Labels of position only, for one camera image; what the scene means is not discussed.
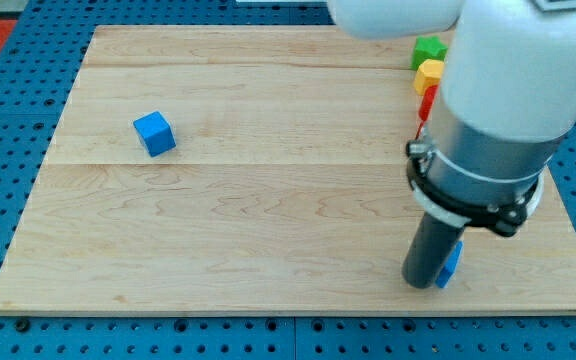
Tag green star block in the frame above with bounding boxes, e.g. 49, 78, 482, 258
410, 35, 449, 70

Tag yellow hexagon block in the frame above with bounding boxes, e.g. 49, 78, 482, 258
413, 59, 445, 96

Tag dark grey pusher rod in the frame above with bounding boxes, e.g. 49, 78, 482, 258
402, 213, 464, 289

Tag small blue block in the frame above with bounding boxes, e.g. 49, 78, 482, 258
435, 241, 464, 288

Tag blue cube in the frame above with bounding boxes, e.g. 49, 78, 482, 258
133, 111, 176, 157

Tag black clamp ring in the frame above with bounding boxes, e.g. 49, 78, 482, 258
405, 140, 545, 238

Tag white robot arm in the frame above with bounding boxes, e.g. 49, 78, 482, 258
327, 0, 576, 206

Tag red block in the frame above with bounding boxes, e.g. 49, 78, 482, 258
415, 85, 438, 139

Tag wooden board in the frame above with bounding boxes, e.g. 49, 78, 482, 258
0, 25, 576, 317

